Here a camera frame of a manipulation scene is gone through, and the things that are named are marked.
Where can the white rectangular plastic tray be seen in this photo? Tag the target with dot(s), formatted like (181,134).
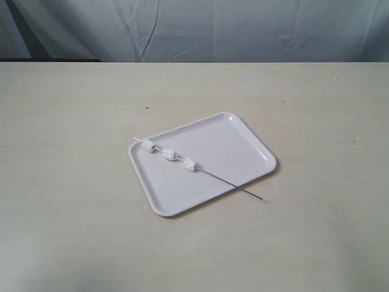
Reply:
(221,144)

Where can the white backdrop curtain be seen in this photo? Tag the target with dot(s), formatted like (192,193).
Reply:
(147,31)

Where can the thin metal skewer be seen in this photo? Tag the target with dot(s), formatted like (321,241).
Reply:
(200,169)

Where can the white marshmallow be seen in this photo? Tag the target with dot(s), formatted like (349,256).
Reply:
(169,154)

